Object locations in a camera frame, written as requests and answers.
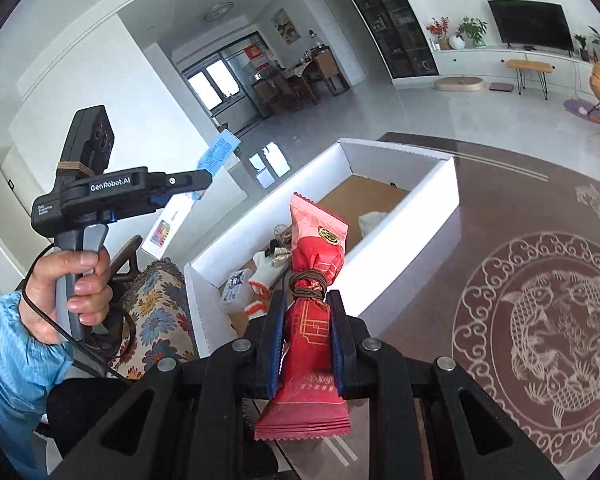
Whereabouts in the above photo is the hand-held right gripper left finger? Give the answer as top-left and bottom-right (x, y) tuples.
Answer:
(52, 290), (288, 480)

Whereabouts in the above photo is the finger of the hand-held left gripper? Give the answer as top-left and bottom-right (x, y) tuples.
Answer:
(99, 194), (169, 223)
(146, 169), (214, 202)

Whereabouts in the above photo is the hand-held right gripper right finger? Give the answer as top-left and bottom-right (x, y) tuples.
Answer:
(327, 289), (565, 480)

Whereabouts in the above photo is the red snack packet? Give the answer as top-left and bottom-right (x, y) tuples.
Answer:
(254, 192), (352, 442)

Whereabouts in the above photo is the white and blue ointment carton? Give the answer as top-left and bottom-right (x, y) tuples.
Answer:
(142, 130), (244, 261)

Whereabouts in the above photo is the brown coil hair tie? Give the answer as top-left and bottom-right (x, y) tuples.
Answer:
(289, 271), (329, 302)

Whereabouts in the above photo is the white cardboard box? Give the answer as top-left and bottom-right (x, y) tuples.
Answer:
(182, 137), (461, 362)

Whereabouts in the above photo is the person's left forearm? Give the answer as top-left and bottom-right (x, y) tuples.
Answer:
(0, 290), (75, 466)

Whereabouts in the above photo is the person's left hand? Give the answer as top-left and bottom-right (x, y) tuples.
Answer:
(22, 247), (113, 346)

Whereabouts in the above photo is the floral cushioned chair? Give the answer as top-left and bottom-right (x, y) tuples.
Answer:
(110, 235), (199, 382)

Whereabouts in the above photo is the dining table with chairs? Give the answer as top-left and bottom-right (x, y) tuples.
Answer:
(252, 47), (351, 112)

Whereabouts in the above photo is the person's leg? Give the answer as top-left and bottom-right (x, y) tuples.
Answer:
(42, 376), (133, 480)

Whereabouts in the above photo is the black glass display cabinet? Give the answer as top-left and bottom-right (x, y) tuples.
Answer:
(327, 0), (439, 81)

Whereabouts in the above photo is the round beige floor pad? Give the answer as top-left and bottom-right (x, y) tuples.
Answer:
(435, 76), (486, 94)

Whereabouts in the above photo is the red flower arrangement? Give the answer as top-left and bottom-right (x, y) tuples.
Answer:
(426, 16), (451, 51)

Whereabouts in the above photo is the white television cabinet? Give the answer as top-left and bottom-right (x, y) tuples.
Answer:
(432, 47), (600, 94)

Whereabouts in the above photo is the bushy green potted plant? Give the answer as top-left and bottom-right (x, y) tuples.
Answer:
(456, 16), (489, 48)

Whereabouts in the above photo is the wooden bench with hairpin legs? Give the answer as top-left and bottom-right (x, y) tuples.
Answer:
(505, 60), (554, 99)

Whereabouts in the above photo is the purple floor mat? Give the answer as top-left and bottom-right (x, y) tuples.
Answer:
(564, 99), (600, 124)

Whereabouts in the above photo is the black television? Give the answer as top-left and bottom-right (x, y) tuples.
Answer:
(487, 0), (576, 51)

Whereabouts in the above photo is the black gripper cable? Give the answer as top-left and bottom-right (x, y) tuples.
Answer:
(22, 242), (136, 384)

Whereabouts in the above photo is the framed wall painting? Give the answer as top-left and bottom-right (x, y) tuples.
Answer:
(271, 8), (301, 44)

